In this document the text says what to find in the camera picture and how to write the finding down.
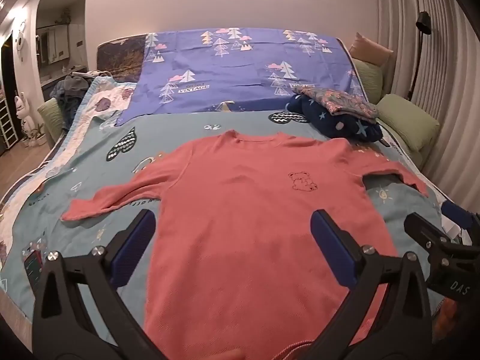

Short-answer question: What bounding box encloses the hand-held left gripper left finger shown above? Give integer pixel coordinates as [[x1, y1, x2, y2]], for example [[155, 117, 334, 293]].
[[32, 209, 166, 360]]

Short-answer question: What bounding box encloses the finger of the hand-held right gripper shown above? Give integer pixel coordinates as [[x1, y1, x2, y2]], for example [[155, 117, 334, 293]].
[[442, 202, 480, 231], [404, 213, 452, 250]]

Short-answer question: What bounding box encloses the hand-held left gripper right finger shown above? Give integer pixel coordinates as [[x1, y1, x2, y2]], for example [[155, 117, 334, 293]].
[[311, 209, 436, 360]]

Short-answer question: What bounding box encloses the pink long-sleeved shirt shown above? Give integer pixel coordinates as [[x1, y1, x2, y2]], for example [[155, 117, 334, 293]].
[[61, 129, 429, 360]]

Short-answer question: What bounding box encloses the pile of grey clothes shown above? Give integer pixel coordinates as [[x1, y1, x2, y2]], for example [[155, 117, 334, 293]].
[[50, 71, 99, 128]]

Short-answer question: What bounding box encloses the teal printed blanket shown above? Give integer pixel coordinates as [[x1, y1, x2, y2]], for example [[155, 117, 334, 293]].
[[0, 110, 451, 346]]

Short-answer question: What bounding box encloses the large green pillow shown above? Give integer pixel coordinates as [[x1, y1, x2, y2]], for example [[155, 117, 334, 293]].
[[377, 94, 441, 151]]

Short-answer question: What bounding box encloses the navy star-print garment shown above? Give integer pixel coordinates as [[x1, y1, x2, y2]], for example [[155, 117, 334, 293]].
[[287, 94, 383, 143]]

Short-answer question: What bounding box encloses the grey curtain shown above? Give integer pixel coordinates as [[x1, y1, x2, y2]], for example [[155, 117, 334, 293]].
[[375, 0, 480, 214]]

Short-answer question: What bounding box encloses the pink floral garment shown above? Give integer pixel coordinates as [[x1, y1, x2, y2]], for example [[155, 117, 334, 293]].
[[292, 86, 379, 121]]

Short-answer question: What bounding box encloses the green cushion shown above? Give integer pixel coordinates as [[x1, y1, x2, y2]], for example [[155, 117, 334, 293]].
[[37, 99, 64, 147]]

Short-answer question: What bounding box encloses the white quilt with blue border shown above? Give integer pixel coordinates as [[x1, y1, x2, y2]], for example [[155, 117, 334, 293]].
[[0, 76, 137, 263]]

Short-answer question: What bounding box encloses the small green pillow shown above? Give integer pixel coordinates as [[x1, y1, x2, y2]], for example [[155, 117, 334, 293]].
[[352, 58, 384, 104]]

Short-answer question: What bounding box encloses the white cat figurine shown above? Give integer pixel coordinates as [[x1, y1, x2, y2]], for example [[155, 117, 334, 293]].
[[14, 92, 36, 141]]

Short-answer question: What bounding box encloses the white ladder shelf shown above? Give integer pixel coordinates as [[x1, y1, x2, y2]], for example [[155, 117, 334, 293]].
[[0, 97, 17, 148]]

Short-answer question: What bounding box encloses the beige pillow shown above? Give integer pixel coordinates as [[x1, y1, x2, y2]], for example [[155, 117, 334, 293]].
[[349, 32, 394, 68]]

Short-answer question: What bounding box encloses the dark printed headboard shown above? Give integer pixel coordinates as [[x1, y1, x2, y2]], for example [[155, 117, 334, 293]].
[[97, 34, 147, 83]]

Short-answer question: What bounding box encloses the black floor lamp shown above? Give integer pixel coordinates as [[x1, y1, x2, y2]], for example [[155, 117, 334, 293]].
[[408, 11, 433, 100]]

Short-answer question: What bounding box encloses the purple tree-print sheet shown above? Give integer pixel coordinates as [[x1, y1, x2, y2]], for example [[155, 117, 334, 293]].
[[115, 27, 366, 127]]

